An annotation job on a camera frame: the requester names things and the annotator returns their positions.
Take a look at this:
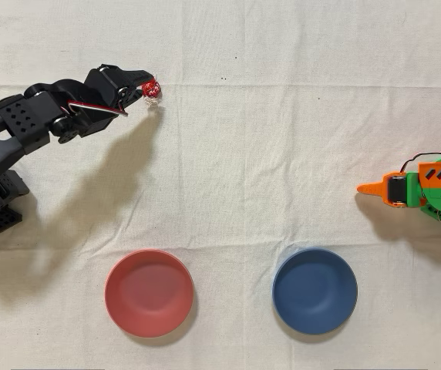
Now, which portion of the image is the white table cloth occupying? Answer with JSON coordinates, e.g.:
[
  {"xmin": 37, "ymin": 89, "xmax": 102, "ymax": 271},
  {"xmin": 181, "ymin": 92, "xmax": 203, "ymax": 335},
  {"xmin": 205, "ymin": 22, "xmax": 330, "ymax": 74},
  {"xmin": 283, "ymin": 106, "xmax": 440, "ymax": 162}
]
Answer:
[{"xmin": 0, "ymin": 0, "xmax": 441, "ymax": 370}]

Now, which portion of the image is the red bowl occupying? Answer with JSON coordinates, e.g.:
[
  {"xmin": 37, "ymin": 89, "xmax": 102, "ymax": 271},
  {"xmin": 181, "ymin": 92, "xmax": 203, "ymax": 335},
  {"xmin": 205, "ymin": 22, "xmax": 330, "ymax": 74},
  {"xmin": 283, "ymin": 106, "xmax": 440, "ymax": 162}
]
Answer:
[{"xmin": 104, "ymin": 249, "xmax": 195, "ymax": 339}]

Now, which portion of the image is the blue bowl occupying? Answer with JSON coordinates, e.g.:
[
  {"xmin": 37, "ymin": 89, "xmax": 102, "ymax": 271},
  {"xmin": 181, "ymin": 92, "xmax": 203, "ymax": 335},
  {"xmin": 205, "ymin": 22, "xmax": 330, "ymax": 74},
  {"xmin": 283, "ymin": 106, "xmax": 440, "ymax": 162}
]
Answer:
[{"xmin": 271, "ymin": 247, "xmax": 359, "ymax": 335}]

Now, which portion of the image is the red candy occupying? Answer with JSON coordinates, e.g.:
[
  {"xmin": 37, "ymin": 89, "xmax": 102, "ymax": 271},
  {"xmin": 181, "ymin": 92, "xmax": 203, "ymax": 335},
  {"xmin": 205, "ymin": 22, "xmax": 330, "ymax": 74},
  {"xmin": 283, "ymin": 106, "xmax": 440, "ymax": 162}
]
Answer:
[{"xmin": 141, "ymin": 79, "xmax": 163, "ymax": 109}]

